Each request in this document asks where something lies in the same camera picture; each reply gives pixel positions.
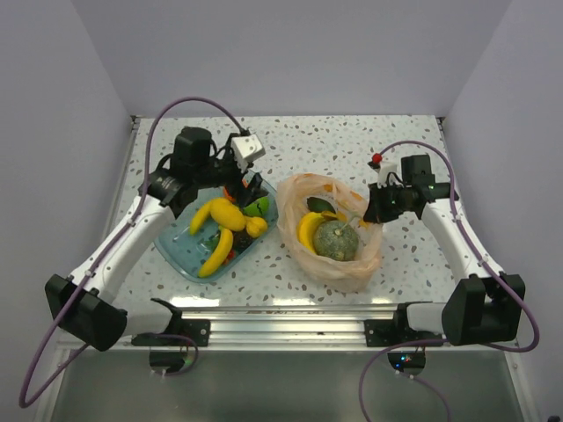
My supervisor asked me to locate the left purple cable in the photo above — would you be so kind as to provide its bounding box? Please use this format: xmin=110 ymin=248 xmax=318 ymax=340
xmin=18 ymin=96 xmax=250 ymax=409

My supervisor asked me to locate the fake orange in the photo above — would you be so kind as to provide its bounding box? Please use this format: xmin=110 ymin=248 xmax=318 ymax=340
xmin=223 ymin=186 xmax=237 ymax=204

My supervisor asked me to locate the right round controller board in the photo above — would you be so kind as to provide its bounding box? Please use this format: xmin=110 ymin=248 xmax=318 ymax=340
xmin=387 ymin=352 xmax=427 ymax=375

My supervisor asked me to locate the fake green apple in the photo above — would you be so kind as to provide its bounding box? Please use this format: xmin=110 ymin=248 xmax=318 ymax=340
xmin=242 ymin=196 xmax=270 ymax=218

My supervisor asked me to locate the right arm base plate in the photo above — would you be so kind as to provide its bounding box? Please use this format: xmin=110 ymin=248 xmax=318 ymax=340
xmin=363 ymin=302 xmax=442 ymax=347

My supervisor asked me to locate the blue plastic tray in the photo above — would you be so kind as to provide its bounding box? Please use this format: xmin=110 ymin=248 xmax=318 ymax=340
xmin=154 ymin=187 xmax=264 ymax=283

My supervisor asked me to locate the orange plastic bag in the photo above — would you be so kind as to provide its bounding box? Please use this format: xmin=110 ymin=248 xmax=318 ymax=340
xmin=275 ymin=173 xmax=383 ymax=293

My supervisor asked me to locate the fake dark grape cluster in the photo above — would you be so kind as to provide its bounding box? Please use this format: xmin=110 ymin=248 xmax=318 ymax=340
xmin=232 ymin=230 xmax=254 ymax=253

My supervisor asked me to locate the fake dark avocado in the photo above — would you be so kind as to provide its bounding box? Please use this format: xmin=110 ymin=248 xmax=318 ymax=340
xmin=306 ymin=197 xmax=336 ymax=215

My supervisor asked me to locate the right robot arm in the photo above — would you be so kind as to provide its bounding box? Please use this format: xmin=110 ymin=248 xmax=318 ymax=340
xmin=363 ymin=154 xmax=525 ymax=346

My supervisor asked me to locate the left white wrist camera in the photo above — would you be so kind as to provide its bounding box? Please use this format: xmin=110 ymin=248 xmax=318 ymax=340
xmin=230 ymin=134 xmax=266 ymax=171

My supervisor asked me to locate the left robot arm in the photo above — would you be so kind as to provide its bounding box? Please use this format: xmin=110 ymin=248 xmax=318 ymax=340
xmin=45 ymin=127 xmax=266 ymax=352

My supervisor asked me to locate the fake banana bunch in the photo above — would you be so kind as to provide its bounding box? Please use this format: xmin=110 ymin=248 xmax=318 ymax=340
xmin=296 ymin=212 xmax=325 ymax=255

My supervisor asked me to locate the fake green melon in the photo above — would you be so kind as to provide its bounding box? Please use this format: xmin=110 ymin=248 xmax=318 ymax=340
xmin=313 ymin=220 xmax=360 ymax=262

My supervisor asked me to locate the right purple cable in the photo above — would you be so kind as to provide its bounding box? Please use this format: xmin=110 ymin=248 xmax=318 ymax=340
xmin=356 ymin=140 xmax=541 ymax=422

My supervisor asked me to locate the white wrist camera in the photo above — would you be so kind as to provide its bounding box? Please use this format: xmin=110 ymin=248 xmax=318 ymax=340
xmin=369 ymin=153 xmax=400 ymax=187
xmin=230 ymin=134 xmax=266 ymax=171

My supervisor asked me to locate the round controller board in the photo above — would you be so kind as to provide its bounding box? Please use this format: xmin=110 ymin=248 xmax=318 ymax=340
xmin=149 ymin=351 xmax=188 ymax=374
xmin=387 ymin=352 xmax=427 ymax=375

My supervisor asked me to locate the purple cable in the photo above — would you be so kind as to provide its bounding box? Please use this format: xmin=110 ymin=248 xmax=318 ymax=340
xmin=18 ymin=96 xmax=250 ymax=409
xmin=356 ymin=140 xmax=541 ymax=422

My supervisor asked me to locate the fake yellow lemon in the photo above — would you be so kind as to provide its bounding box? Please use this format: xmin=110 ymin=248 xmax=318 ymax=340
xmin=245 ymin=216 xmax=268 ymax=239

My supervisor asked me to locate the fake yellow mango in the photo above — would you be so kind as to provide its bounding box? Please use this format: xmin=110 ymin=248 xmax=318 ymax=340
xmin=210 ymin=198 xmax=246 ymax=232

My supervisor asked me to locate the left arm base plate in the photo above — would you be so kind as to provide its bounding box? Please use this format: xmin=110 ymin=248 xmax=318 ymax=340
xmin=131 ymin=318 xmax=211 ymax=347

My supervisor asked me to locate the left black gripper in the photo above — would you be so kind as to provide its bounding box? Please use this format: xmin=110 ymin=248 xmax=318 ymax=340
xmin=195 ymin=134 xmax=269 ymax=207

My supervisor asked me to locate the left round controller board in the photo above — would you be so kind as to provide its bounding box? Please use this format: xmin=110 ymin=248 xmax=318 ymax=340
xmin=149 ymin=351 xmax=188 ymax=374

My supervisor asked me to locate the aluminium rail frame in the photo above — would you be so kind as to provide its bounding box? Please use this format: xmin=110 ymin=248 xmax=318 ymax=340
xmin=55 ymin=302 xmax=511 ymax=351

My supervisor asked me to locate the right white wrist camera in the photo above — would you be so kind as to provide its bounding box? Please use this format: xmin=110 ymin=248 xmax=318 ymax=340
xmin=369 ymin=153 xmax=400 ymax=187

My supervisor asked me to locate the fake yellow banana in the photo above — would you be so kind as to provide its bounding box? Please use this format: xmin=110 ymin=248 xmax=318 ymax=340
xmin=189 ymin=200 xmax=215 ymax=236
xmin=198 ymin=227 xmax=233 ymax=278

